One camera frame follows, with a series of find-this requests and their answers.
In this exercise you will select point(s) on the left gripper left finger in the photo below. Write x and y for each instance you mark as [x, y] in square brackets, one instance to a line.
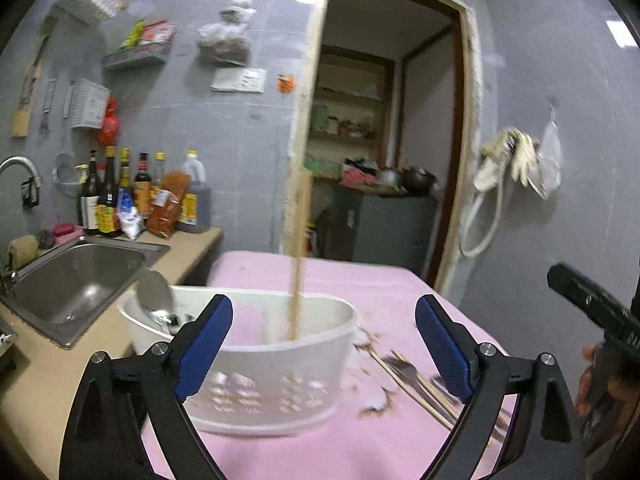
[102, 439]

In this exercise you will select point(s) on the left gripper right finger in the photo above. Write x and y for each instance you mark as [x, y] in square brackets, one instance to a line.
[543, 439]

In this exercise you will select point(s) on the metal spoon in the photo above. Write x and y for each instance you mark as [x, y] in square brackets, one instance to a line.
[156, 299]

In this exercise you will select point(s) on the metal fork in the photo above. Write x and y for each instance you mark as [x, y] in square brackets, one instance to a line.
[432, 389]

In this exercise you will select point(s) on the right hand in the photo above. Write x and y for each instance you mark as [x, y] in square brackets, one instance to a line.
[607, 402]

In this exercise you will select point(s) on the steel sink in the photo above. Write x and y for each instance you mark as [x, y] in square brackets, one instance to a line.
[63, 292]

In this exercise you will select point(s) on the pink floral tablecloth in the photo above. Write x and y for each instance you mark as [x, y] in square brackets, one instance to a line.
[377, 432]

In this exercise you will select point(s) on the clear hanging plastic bag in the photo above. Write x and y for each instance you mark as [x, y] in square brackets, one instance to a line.
[546, 177]

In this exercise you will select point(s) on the white plastic utensil holder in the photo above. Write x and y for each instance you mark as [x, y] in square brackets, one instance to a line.
[261, 383]

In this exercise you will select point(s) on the white salt bag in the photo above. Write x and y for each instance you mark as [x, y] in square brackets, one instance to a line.
[131, 222]

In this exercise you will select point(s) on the white rubber gloves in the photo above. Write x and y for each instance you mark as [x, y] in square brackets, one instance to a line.
[511, 151]

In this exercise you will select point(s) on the dark sauce bottle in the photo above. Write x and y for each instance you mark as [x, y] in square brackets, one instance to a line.
[108, 221]

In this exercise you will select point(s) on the orange snack packet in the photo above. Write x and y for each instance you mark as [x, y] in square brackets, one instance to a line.
[166, 208]

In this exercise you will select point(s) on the large oil jug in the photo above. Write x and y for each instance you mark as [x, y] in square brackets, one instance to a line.
[195, 209]

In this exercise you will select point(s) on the dark vinegar bottle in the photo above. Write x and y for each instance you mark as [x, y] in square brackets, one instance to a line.
[89, 197]

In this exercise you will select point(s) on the grey cabinet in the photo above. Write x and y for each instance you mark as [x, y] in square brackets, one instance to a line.
[378, 229]

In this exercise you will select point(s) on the red plastic bag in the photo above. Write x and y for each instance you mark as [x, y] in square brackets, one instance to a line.
[109, 132]

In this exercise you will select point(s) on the wooden cutting board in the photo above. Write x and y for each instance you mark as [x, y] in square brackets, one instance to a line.
[20, 124]

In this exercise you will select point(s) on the white wall box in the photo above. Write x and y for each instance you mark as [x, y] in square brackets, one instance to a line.
[90, 105]

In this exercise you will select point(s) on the white wall socket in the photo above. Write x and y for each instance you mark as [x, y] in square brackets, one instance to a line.
[239, 79]

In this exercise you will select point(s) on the grey wall shelf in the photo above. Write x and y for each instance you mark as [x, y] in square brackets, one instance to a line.
[137, 57]

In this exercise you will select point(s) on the orange wall hook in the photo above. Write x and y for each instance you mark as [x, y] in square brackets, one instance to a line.
[286, 83]

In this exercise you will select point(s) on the white wall basket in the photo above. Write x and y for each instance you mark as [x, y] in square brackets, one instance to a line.
[91, 12]

